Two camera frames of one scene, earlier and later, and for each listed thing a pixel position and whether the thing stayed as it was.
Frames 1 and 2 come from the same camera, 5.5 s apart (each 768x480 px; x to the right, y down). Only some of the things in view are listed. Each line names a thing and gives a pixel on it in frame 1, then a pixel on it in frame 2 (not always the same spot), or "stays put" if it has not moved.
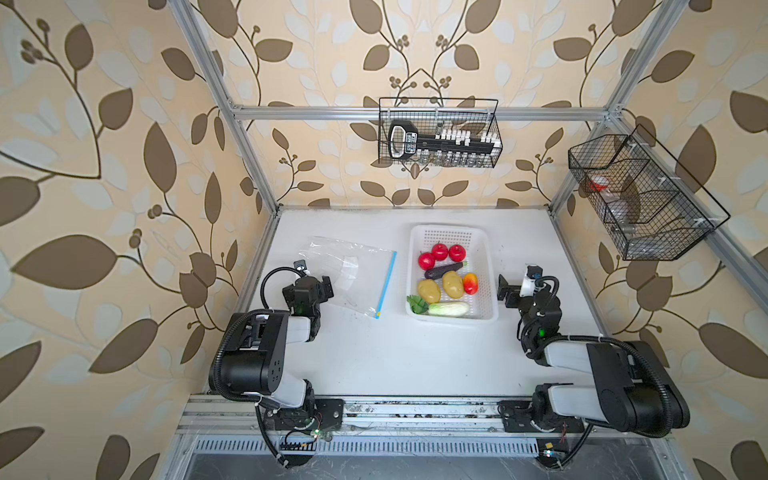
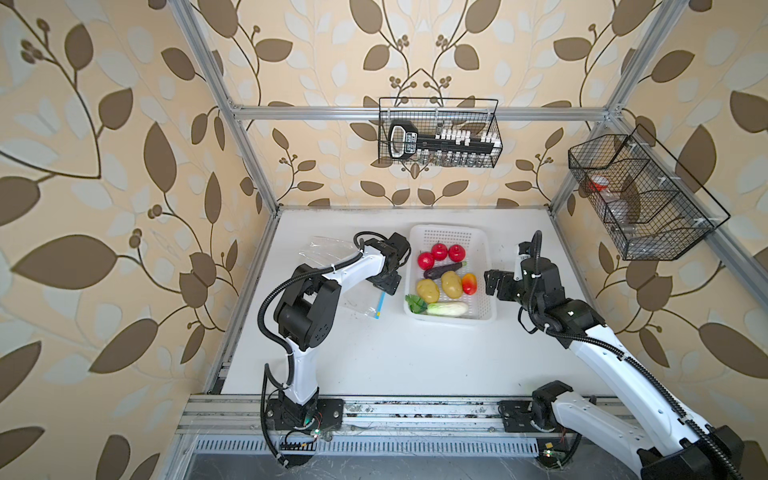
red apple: (440, 251) stays put
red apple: (426, 261) stays put
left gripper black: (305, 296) -> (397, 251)
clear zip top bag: (359, 275) stays put
